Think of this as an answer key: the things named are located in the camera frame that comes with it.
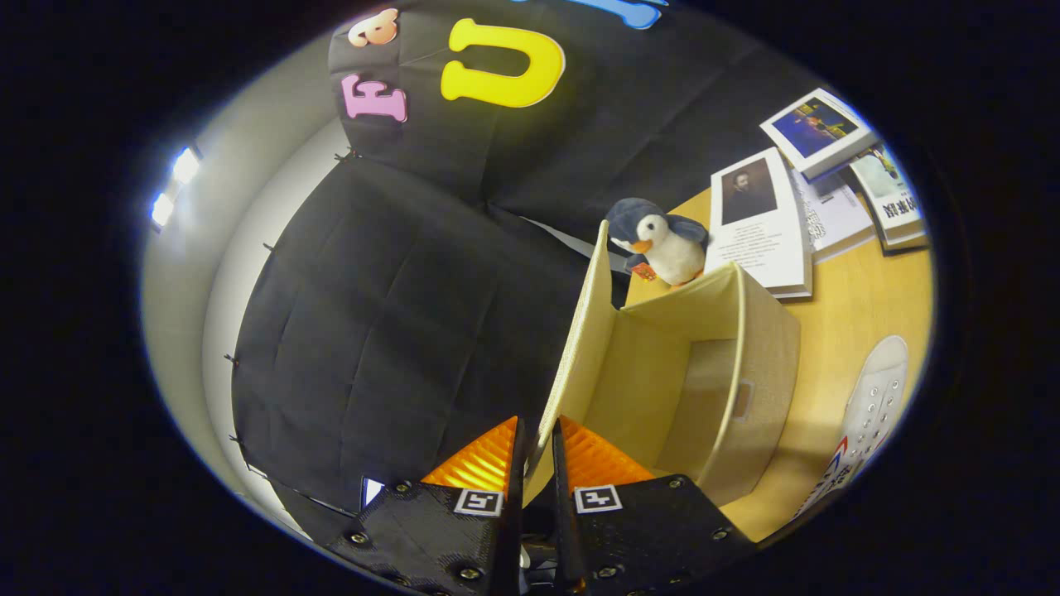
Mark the small ceiling light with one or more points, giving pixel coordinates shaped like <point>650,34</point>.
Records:
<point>161,210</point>
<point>185,165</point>

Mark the thin white printed book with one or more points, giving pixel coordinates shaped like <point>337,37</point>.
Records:
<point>832,215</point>

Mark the white canvas shoe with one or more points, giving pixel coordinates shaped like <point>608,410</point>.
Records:
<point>874,397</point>

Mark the book with pale green cover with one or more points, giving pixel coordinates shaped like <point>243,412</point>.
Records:
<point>890,194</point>

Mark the dark cover book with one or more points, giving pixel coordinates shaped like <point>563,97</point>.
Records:
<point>907,245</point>

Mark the white book with portrait cover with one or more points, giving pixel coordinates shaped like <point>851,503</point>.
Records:
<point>766,240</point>

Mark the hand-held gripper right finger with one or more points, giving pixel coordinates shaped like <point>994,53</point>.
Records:
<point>561,497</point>

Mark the beige fabric storage box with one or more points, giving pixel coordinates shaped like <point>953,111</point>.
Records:
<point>646,372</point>

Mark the book with blue picture cover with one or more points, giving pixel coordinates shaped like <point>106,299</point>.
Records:
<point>816,124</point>

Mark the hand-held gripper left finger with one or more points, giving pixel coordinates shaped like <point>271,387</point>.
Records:
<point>516,480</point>

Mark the grey penguin plush toy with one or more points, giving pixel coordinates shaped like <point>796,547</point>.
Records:
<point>675,248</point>

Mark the blue lit screen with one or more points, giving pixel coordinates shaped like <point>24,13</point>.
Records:
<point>370,491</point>

